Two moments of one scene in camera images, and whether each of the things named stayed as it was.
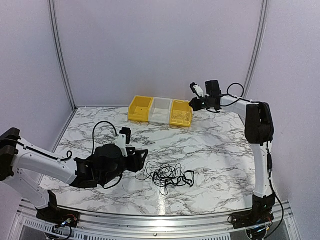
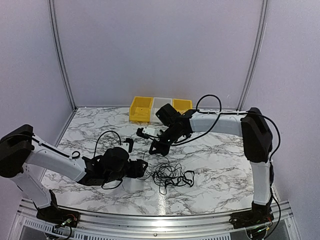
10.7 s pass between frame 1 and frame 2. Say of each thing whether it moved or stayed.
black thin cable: stayed
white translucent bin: stayed
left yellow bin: stayed
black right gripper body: moved
